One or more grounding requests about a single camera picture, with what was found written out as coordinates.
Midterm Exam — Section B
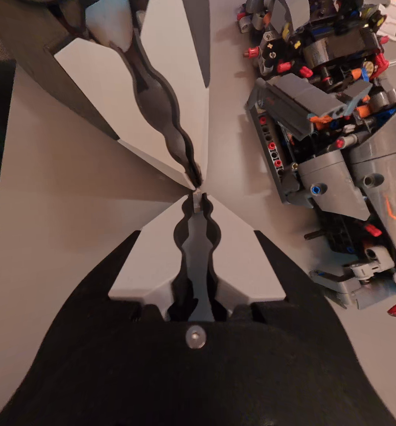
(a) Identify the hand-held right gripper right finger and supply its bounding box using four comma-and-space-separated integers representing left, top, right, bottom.
201, 194, 287, 320

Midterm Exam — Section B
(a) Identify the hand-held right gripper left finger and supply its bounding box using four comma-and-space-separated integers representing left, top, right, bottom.
108, 195, 190, 321

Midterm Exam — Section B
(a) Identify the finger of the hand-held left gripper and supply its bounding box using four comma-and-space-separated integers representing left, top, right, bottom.
131, 0, 212, 190
45, 37, 202, 192

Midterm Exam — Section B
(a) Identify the grey and black lego car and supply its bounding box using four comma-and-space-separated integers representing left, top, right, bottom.
236, 0, 396, 317

